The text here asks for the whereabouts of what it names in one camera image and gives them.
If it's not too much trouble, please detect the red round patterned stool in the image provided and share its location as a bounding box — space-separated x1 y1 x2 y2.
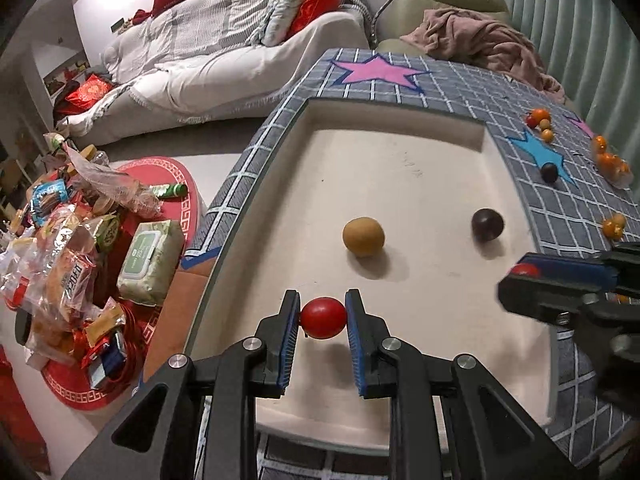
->
40 156 207 412

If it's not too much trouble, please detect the brown round kiwi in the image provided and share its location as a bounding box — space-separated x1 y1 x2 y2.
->
342 216 386 259

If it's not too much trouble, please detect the pile of snack packets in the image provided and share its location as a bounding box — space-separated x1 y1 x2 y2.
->
0 132 163 391

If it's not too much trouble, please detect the grey checked star tablecloth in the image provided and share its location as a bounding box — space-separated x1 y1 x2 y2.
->
181 48 640 480

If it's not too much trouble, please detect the green bottle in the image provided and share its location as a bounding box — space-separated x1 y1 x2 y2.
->
150 183 189 199

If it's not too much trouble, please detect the green wet wipes pack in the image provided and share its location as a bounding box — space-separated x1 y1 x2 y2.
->
116 220 186 307

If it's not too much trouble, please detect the red patterned gift bag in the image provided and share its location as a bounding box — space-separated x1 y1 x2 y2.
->
52 74 115 117

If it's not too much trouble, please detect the pink crumpled blanket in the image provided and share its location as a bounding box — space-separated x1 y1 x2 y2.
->
400 7 566 103

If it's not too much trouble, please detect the metal gooseneck hose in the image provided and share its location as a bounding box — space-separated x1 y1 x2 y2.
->
369 0 421 50

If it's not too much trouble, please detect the red shiny cushion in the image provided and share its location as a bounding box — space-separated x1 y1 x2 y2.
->
285 0 346 38

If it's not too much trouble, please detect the white rectangular tray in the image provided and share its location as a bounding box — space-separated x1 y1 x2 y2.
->
185 97 557 457

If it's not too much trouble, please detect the pale green curtain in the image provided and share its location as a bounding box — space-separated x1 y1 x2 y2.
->
507 0 640 136

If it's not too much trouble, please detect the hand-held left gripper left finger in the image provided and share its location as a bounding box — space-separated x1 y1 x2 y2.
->
65 290 301 480

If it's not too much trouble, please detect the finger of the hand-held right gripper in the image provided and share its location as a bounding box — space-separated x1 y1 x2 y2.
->
497 274 603 330
517 254 623 295

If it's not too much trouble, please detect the sofa with white cover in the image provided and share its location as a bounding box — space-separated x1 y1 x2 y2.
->
62 0 371 146

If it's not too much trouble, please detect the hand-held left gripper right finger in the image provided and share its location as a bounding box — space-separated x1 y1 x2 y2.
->
345 288 591 480

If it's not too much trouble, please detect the large red tomato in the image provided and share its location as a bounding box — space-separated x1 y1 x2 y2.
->
300 297 348 340

